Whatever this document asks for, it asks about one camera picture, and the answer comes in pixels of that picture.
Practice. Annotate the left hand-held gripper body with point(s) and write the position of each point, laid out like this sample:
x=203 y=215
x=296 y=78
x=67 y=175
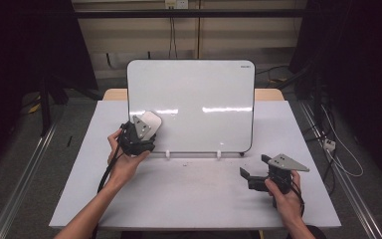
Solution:
x=134 y=141

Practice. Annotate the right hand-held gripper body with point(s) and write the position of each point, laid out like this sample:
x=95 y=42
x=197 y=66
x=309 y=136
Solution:
x=280 y=176

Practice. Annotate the white whiteboard eraser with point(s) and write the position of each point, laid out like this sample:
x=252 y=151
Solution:
x=153 y=120

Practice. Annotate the white whiteboard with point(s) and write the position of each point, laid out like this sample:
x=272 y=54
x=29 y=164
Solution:
x=195 y=86

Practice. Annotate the person's right hand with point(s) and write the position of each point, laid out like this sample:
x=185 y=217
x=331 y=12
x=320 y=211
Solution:
x=288 y=204

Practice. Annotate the person's left hand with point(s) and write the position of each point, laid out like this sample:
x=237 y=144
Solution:
x=122 y=169

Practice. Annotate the white whiteboard foot clip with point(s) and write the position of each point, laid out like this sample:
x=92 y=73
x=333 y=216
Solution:
x=218 y=154
x=167 y=154

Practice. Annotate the wooden table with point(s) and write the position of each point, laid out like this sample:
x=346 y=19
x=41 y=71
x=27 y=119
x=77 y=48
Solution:
x=114 y=94

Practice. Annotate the white power strip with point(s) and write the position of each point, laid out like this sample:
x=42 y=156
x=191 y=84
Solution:
x=329 y=145

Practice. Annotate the small black pen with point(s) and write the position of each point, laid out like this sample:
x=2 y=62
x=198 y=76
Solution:
x=69 y=141

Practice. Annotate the black curtain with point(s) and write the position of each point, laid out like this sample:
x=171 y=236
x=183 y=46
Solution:
x=20 y=49
x=361 y=66

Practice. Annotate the black horizontal crossbar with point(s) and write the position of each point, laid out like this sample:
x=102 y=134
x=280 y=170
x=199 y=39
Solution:
x=179 y=13

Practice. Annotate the aluminium floor rail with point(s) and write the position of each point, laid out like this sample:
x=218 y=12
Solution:
x=20 y=189
x=348 y=189

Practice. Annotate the white wall socket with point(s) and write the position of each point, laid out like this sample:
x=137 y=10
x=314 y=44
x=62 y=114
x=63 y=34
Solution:
x=176 y=4

